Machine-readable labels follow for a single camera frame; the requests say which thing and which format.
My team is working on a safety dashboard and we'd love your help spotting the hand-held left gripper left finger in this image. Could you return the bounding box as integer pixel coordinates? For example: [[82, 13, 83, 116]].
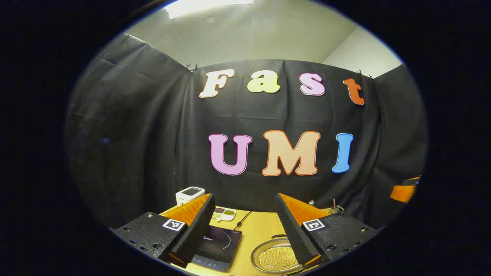
[[111, 194, 216, 269]]

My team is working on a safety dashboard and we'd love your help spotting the ceiling light panel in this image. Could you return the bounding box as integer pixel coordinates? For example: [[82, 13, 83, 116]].
[[165, 0, 254, 19]]

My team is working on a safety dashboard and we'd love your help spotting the white toaster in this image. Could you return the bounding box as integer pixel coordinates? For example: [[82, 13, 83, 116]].
[[176, 187, 206, 206]]

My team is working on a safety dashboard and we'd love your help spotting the pile of yellow soybeans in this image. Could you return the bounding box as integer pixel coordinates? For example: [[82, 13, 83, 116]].
[[258, 246, 299, 272]]

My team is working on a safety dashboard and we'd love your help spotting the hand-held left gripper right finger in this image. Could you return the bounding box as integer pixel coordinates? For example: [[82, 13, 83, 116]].
[[275, 193, 378, 269]]

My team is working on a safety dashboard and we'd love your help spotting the black power cable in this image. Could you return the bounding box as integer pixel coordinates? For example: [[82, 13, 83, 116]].
[[234, 211, 252, 230]]

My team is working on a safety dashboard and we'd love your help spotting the steel pot with black handle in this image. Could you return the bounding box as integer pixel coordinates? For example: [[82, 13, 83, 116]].
[[250, 235, 307, 276]]

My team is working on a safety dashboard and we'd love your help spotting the black induction cooktop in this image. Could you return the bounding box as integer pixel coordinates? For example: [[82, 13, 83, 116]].
[[190, 225, 242, 273]]

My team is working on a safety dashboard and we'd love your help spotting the white divided dish of beans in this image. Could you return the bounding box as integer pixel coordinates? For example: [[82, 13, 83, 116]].
[[212, 207, 236, 222]]

